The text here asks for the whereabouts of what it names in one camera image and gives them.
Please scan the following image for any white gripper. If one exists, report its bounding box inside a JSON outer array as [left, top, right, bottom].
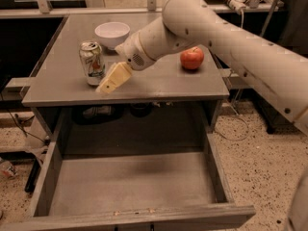
[[95, 32, 158, 94]]

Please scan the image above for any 7up soda can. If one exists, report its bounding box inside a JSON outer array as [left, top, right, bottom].
[[79, 40, 105, 86]]

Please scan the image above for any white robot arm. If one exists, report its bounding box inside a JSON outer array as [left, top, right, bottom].
[[96, 0, 308, 134]]

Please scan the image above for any open grey top drawer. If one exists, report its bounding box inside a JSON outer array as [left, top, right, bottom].
[[0, 106, 256, 231]]

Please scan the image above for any white ceramic bowl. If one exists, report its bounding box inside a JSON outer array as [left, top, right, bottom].
[[94, 22, 130, 50]]

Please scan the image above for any grey cabinet counter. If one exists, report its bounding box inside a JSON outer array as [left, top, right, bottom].
[[22, 13, 229, 107]]

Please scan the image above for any red apple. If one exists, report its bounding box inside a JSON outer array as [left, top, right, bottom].
[[180, 47, 204, 70]]

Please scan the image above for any plastic bottle on floor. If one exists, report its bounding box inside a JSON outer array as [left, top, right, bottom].
[[0, 158, 17, 178]]

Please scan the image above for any metal diagonal rod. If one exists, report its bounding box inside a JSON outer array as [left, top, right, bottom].
[[260, 0, 279, 38]]

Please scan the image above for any grey side bracket block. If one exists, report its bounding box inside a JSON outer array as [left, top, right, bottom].
[[219, 68, 249, 90]]

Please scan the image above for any white power cable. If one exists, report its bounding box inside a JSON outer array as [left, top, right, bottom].
[[214, 9, 250, 142]]

